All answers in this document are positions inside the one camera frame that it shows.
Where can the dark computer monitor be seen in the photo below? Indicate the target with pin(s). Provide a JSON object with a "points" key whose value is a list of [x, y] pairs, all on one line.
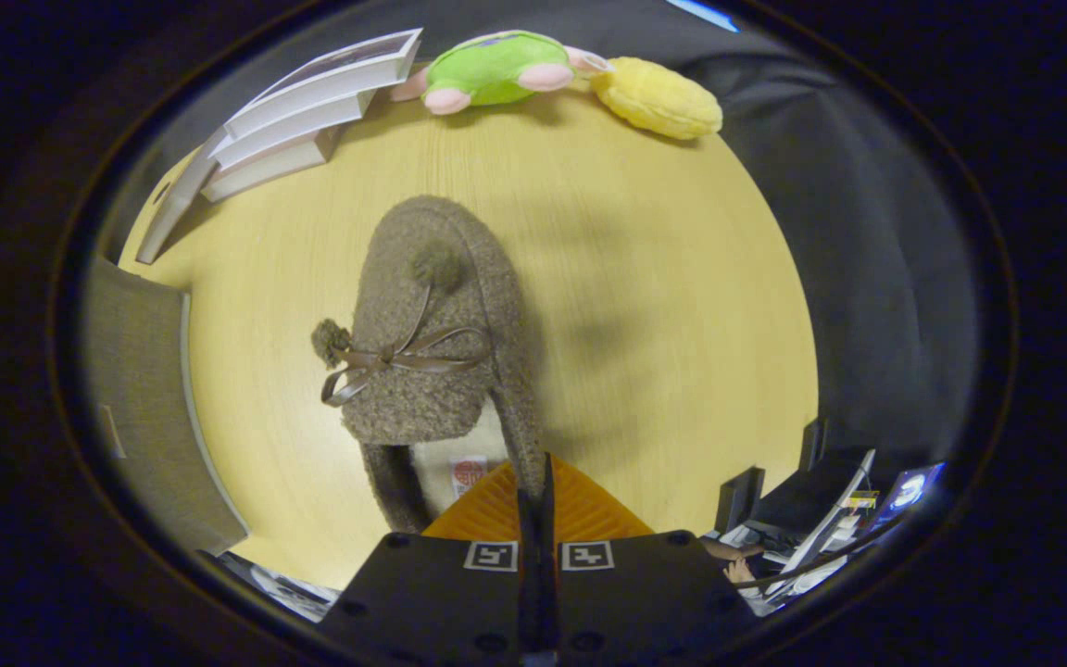
{"points": [[811, 445], [737, 500]]}

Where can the blue lit screen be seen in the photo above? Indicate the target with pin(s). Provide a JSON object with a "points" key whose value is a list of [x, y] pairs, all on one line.
{"points": [[911, 489]]}

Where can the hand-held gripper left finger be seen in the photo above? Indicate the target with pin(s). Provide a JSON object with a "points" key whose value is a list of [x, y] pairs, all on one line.
{"points": [[422, 593]]}

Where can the brown fuzzy shoe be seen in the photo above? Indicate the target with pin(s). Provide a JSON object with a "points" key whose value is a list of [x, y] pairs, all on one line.
{"points": [[422, 371]]}

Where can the cream fabric storage box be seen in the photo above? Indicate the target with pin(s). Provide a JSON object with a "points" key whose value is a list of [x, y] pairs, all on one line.
{"points": [[144, 398]]}

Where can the white papers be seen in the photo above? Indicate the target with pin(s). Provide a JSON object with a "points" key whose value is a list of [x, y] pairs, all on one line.
{"points": [[288, 593]]}

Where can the yellow plush toy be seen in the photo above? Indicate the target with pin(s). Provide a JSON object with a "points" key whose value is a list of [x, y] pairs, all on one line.
{"points": [[659, 97]]}

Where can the green and pink plush toy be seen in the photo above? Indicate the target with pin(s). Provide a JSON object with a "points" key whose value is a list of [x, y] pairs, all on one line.
{"points": [[487, 69]]}

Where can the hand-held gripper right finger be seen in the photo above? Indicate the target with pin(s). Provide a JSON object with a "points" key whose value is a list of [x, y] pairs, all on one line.
{"points": [[645, 593]]}

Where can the white book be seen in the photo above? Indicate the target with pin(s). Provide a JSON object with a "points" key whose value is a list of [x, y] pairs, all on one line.
{"points": [[330, 79], [293, 130], [265, 167]]}

